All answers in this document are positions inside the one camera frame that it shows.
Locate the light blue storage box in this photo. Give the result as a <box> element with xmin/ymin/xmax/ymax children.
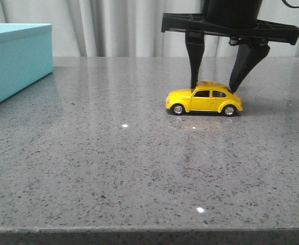
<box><xmin>0</xmin><ymin>23</ymin><xmax>54</xmax><ymax>103</ymax></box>

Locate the black cable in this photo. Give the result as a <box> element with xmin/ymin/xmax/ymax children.
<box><xmin>281</xmin><ymin>0</ymin><xmax>299</xmax><ymax>9</ymax></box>

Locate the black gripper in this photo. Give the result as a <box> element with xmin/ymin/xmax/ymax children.
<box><xmin>161</xmin><ymin>0</ymin><xmax>299</xmax><ymax>92</ymax></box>

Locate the grey pleated curtain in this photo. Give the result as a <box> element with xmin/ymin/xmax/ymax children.
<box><xmin>0</xmin><ymin>1</ymin><xmax>299</xmax><ymax>57</ymax></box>

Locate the yellow toy beetle car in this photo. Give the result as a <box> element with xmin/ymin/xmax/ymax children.
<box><xmin>165</xmin><ymin>81</ymin><xmax>243</xmax><ymax>116</ymax></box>

